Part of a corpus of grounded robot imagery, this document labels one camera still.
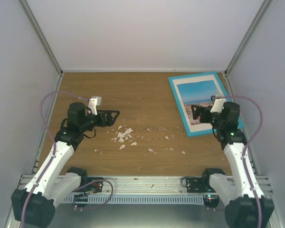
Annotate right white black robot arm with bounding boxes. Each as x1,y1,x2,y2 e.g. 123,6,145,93
191,99,275,228

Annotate left aluminium corner post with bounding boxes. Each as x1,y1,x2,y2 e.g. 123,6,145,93
19,0,63,77

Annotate blue wooden picture frame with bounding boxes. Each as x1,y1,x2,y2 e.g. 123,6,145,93
168,72,244,137

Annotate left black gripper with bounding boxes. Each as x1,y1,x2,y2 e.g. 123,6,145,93
80,110,120,132

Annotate right aluminium corner post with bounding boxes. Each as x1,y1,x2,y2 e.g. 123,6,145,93
224,0,273,77

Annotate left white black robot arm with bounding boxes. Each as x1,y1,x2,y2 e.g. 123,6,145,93
11,102,120,228

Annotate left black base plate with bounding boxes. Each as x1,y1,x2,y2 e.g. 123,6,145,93
72,177,103,194

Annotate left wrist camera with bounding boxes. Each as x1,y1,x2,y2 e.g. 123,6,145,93
87,96,102,115

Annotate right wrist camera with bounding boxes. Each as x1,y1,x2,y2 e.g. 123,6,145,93
210,95,226,114

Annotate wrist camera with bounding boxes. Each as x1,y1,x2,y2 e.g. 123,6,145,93
210,95,226,114
87,96,102,115

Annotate white debris pile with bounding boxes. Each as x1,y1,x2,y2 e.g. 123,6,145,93
111,125,138,150

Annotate aluminium corner post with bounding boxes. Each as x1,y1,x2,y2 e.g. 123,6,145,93
224,0,273,77
19,0,63,77

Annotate grey slotted cable duct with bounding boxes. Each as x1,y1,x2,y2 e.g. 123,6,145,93
76,194,204,205

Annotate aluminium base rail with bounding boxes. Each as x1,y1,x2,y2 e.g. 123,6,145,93
16,174,274,195

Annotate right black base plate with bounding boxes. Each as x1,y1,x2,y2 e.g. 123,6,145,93
180,176,215,193

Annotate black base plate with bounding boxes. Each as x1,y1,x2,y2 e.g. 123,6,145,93
180,176,215,193
72,177,103,194

